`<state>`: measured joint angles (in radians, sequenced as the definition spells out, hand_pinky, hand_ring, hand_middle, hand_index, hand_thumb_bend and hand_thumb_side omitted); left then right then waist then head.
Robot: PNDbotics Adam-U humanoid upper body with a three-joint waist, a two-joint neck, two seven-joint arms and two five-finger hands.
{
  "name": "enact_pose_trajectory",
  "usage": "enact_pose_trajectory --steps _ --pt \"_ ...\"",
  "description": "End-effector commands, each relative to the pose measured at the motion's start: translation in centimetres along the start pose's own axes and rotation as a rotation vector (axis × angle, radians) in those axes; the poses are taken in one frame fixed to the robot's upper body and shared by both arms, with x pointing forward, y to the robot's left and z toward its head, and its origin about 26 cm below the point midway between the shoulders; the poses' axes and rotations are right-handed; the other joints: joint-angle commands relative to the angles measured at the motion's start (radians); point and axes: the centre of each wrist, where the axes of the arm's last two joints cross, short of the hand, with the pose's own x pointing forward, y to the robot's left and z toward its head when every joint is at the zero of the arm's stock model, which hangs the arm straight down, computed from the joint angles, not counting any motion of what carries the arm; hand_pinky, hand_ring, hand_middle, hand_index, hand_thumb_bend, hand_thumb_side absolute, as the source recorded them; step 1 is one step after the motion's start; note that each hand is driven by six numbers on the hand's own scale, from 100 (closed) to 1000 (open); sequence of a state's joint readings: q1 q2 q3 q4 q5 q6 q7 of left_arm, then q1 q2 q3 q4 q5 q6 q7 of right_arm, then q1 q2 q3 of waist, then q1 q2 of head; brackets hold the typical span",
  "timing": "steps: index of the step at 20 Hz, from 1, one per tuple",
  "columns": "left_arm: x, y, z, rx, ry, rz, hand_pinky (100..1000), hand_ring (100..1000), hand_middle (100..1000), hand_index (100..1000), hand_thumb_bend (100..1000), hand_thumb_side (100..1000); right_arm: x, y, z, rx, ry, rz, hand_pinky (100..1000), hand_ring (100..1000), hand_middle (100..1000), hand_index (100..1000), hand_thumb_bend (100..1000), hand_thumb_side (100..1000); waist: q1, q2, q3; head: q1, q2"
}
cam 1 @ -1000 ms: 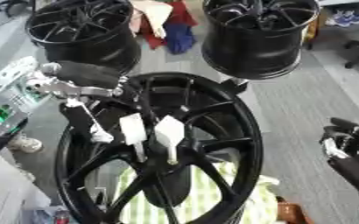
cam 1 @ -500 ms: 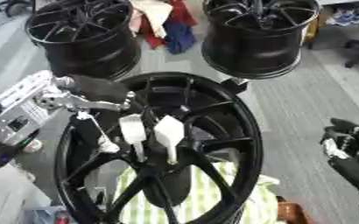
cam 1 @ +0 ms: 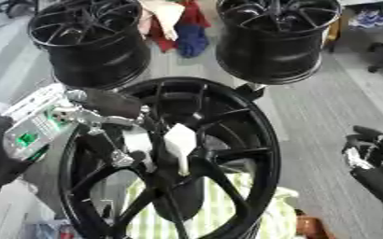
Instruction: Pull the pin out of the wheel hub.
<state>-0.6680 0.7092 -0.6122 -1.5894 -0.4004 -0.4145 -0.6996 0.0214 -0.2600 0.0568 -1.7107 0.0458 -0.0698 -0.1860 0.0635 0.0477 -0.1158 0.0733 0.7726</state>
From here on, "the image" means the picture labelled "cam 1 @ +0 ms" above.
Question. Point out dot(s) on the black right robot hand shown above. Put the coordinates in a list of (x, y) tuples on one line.
[(377, 183)]

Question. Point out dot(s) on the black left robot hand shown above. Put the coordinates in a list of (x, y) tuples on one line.
[(110, 102)]

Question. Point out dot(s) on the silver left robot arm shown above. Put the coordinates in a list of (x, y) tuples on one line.
[(34, 124)]

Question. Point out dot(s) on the black wheel rim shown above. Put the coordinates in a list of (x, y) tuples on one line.
[(268, 59), (99, 67)]

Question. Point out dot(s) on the white pin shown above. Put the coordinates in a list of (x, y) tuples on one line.
[(179, 141)]

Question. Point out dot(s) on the large black spoked wheel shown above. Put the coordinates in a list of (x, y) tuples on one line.
[(254, 137)]

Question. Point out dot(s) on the cream cloth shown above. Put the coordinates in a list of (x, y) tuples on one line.
[(165, 15)]

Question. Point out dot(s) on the blue cloth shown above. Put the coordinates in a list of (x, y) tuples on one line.
[(192, 39)]

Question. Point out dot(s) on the red cloth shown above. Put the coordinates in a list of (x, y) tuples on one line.
[(196, 14)]

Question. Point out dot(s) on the black round pad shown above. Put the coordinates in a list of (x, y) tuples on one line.
[(188, 199)]

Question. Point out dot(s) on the black wheel stand bracket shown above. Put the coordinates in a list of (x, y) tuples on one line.
[(250, 91)]

